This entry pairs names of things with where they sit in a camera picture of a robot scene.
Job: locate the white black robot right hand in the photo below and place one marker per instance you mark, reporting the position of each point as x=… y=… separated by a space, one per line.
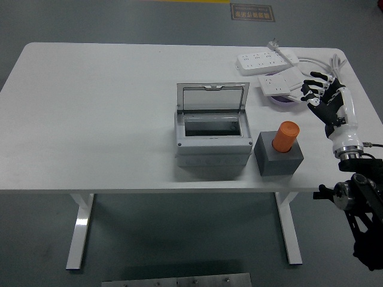
x=347 y=131

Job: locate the orange cylinder battery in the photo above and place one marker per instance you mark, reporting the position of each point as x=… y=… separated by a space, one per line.
x=285 y=136

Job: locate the transparent grey box lid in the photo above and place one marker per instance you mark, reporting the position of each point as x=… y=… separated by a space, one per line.
x=180 y=98

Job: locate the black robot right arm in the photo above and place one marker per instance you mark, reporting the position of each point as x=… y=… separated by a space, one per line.
x=362 y=182

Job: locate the grey plastic junction box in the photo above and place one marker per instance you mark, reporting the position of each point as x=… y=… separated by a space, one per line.
x=209 y=155

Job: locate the white flat cover plate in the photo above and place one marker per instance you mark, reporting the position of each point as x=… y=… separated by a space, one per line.
x=294 y=97

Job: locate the purple round tape roll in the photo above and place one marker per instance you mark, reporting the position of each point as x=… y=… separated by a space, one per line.
x=282 y=103

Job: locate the grey block holder with hole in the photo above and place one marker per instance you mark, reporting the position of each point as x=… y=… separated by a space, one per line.
x=278 y=164

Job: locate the white table leg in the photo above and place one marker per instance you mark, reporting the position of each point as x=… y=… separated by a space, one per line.
x=290 y=230
x=80 y=230

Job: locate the brown floor sign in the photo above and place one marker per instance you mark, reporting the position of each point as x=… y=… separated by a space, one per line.
x=252 y=12

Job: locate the grey metal plate with screws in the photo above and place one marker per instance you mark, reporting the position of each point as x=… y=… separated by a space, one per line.
x=176 y=282

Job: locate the white wall socket panel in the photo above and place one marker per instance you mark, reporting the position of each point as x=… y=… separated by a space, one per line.
x=273 y=85

